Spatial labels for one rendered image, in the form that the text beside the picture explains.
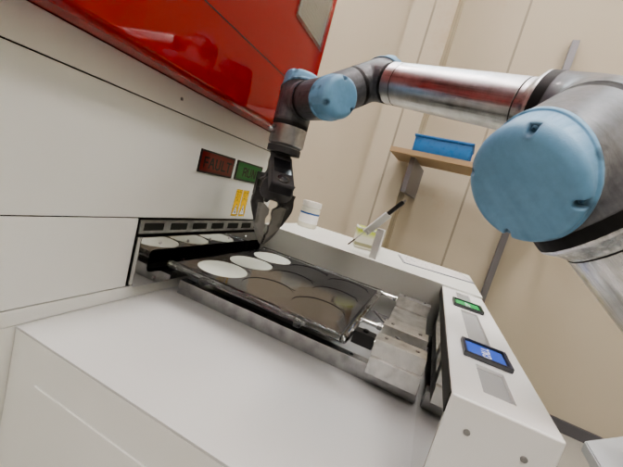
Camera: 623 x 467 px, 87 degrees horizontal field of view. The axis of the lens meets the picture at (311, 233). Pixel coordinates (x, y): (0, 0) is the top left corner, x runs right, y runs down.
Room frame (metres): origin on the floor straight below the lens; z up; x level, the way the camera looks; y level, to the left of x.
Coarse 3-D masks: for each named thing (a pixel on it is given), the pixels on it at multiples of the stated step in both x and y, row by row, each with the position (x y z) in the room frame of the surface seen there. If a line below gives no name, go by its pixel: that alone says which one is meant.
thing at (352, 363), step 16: (192, 288) 0.64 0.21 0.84; (208, 288) 0.65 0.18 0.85; (208, 304) 0.63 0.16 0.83; (224, 304) 0.62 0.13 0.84; (240, 304) 0.61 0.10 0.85; (240, 320) 0.60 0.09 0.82; (256, 320) 0.59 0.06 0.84; (272, 320) 0.58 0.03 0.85; (272, 336) 0.58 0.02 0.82; (288, 336) 0.57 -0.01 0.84; (304, 336) 0.56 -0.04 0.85; (320, 352) 0.54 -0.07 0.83; (336, 352) 0.54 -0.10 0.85; (352, 352) 0.54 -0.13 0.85; (352, 368) 0.52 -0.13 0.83; (384, 384) 0.50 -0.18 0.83
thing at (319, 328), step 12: (168, 264) 0.60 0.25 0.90; (180, 264) 0.59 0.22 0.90; (192, 276) 0.58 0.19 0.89; (204, 276) 0.57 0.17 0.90; (228, 288) 0.55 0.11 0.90; (252, 300) 0.53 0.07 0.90; (264, 300) 0.53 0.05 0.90; (276, 312) 0.52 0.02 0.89; (288, 312) 0.51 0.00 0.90; (300, 324) 0.50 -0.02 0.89; (312, 324) 0.50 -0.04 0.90; (336, 336) 0.48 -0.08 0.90
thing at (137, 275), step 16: (144, 240) 0.57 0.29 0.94; (160, 240) 0.60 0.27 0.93; (176, 240) 0.64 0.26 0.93; (192, 240) 0.69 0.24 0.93; (208, 240) 0.74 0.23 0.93; (224, 240) 0.80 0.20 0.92; (240, 240) 0.86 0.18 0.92; (256, 240) 0.98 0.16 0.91; (144, 256) 0.57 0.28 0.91; (128, 272) 0.57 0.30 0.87; (144, 272) 0.58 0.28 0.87; (160, 272) 0.62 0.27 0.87; (176, 272) 0.66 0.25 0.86
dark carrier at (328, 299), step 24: (192, 264) 0.62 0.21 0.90; (288, 264) 0.83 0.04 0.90; (240, 288) 0.56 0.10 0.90; (264, 288) 0.60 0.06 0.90; (288, 288) 0.64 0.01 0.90; (312, 288) 0.69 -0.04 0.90; (336, 288) 0.73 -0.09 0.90; (360, 288) 0.79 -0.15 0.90; (312, 312) 0.55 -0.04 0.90; (336, 312) 0.58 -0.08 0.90
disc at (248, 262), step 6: (234, 258) 0.75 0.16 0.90; (240, 258) 0.76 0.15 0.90; (246, 258) 0.78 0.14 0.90; (252, 258) 0.79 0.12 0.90; (240, 264) 0.71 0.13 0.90; (246, 264) 0.72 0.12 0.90; (252, 264) 0.74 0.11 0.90; (258, 264) 0.75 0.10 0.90; (264, 264) 0.76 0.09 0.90; (264, 270) 0.72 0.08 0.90
